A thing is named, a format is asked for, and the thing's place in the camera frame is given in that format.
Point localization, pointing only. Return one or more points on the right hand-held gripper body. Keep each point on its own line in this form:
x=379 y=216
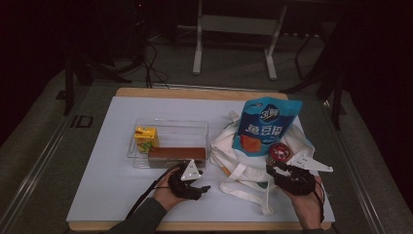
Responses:
x=295 y=182

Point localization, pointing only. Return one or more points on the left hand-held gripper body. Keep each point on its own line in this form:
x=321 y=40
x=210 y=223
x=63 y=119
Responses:
x=185 y=188

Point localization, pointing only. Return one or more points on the red-lidded can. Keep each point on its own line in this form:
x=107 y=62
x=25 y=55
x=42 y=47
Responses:
x=280 y=152

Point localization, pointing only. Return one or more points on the white patterned tote bag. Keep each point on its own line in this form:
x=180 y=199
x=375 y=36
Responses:
x=246 y=175

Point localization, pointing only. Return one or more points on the brown cardboard box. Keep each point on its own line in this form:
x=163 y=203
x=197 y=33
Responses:
x=177 y=154

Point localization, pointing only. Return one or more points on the blue snack pouch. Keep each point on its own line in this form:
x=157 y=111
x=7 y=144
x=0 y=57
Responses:
x=266 y=126

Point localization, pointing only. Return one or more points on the clear plastic tray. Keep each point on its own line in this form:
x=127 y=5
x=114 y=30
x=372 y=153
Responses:
x=181 y=133

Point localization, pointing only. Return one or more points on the yellow juice carton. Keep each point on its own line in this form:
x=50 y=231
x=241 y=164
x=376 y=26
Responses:
x=146 y=138

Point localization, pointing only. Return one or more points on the person's left hand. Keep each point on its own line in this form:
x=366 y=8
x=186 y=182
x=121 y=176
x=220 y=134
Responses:
x=164 y=196

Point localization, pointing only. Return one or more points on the person's right hand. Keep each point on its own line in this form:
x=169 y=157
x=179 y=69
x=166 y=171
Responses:
x=310 y=211

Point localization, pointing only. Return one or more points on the black stand with thin legs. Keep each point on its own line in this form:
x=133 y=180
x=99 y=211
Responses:
x=337 y=97

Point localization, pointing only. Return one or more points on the white metal stand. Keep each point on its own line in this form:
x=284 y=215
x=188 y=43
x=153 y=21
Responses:
x=237 y=24

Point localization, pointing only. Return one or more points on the black stand with long feet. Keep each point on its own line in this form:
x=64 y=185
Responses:
x=68 y=87

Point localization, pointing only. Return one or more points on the metal floor rail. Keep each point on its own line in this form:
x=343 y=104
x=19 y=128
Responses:
x=357 y=175
x=35 y=165

